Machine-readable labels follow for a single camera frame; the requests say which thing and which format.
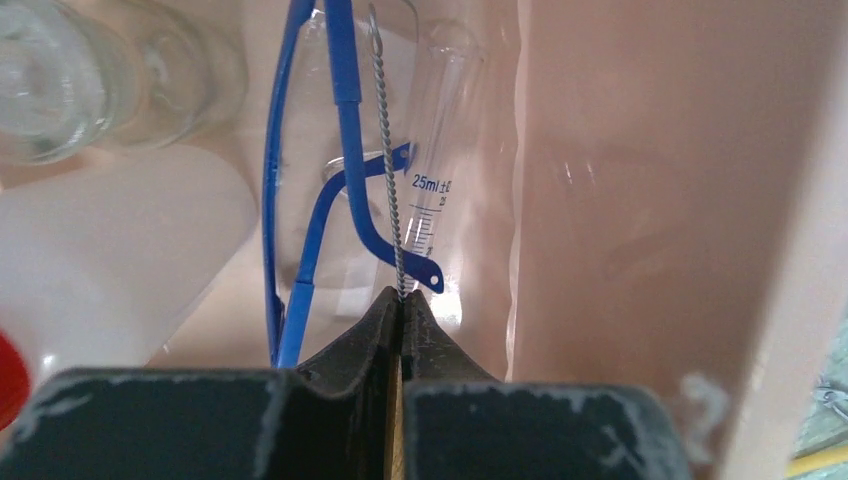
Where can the test tube brush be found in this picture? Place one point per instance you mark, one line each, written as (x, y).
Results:
(394, 442)

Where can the red cap wash bottle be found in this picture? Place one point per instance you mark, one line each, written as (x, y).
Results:
(100, 266)

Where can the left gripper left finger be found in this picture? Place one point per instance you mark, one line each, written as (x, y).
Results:
(327, 418)

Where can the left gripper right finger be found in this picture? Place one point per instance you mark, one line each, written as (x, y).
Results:
(459, 422)

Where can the pink plastic bin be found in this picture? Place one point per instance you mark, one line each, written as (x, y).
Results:
(657, 198)

